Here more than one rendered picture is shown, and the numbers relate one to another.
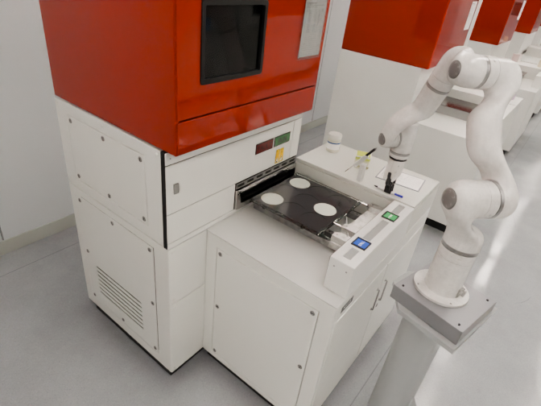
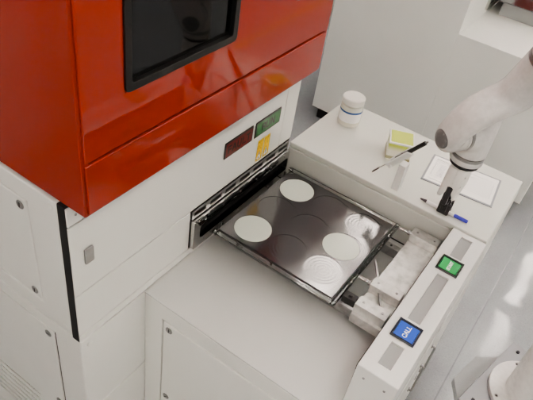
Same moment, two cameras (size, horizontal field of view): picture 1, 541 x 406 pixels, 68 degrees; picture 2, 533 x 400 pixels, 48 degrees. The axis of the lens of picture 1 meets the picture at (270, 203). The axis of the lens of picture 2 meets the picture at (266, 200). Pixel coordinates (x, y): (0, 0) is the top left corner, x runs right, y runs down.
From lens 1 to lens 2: 0.43 m
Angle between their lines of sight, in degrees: 10
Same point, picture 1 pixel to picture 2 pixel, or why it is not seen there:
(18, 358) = not seen: outside the picture
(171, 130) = (75, 178)
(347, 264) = (386, 381)
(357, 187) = (393, 200)
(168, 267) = (82, 363)
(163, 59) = (51, 58)
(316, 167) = (324, 162)
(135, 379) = not seen: outside the picture
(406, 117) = (487, 109)
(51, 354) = not seen: outside the picture
